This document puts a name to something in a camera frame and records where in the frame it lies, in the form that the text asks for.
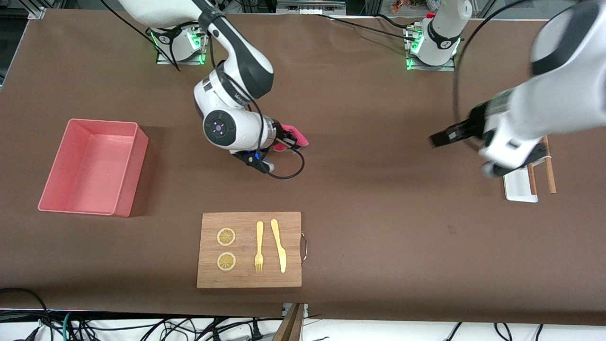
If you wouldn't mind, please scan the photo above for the short black table cable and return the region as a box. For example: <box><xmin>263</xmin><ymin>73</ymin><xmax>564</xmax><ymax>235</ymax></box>
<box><xmin>376</xmin><ymin>13</ymin><xmax>411</xmax><ymax>30</ymax></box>

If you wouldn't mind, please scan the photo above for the wooden beam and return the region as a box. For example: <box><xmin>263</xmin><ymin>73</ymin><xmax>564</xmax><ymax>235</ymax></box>
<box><xmin>272</xmin><ymin>303</ymin><xmax>306</xmax><ymax>341</ymax></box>

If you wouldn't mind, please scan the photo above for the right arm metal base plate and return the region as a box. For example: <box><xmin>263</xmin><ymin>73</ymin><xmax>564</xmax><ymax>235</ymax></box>
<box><xmin>156</xmin><ymin>26</ymin><xmax>209</xmax><ymax>65</ymax></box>

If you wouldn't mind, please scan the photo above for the small metal table bracket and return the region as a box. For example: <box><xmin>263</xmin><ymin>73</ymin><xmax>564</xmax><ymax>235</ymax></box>
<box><xmin>282</xmin><ymin>303</ymin><xmax>309</xmax><ymax>319</ymax></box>

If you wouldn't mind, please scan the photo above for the yellow plastic knife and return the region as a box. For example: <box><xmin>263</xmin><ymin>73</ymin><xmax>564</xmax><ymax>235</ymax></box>
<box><xmin>270</xmin><ymin>218</ymin><xmax>287</xmax><ymax>274</ymax></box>

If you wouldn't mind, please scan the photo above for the thick black looped cable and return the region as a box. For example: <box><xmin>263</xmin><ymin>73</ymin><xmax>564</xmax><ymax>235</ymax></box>
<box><xmin>0</xmin><ymin>287</ymin><xmax>53</xmax><ymax>341</ymax></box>

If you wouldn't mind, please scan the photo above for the long black table cable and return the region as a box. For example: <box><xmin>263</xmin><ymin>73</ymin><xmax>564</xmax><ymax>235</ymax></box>
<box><xmin>315</xmin><ymin>13</ymin><xmax>419</xmax><ymax>44</ymax></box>

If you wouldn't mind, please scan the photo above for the pink plastic bin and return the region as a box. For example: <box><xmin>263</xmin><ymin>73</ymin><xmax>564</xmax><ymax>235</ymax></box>
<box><xmin>38</xmin><ymin>118</ymin><xmax>149</xmax><ymax>218</ymax></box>

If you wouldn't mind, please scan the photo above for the silver device box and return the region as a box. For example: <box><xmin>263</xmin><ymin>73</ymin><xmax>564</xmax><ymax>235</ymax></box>
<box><xmin>277</xmin><ymin>0</ymin><xmax>346</xmax><ymax>15</ymax></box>

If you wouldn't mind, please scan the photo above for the aluminium frame profile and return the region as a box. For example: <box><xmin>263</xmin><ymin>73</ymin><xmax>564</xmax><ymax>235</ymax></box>
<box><xmin>14</xmin><ymin>0</ymin><xmax>46</xmax><ymax>20</ymax></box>

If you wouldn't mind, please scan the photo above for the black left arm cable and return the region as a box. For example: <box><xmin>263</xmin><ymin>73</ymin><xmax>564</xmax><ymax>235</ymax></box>
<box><xmin>452</xmin><ymin>0</ymin><xmax>538</xmax><ymax>152</ymax></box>

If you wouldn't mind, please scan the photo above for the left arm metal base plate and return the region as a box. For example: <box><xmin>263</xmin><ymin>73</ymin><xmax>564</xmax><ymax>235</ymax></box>
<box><xmin>406</xmin><ymin>26</ymin><xmax>456</xmax><ymax>72</ymax></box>

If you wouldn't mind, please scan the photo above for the yellow plastic fork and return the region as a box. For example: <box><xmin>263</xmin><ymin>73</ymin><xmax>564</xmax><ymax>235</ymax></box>
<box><xmin>254</xmin><ymin>221</ymin><xmax>264</xmax><ymax>272</ymax></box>

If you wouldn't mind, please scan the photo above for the red cloth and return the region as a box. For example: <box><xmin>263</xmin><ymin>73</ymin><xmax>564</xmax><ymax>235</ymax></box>
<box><xmin>273</xmin><ymin>124</ymin><xmax>310</xmax><ymax>153</ymax></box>

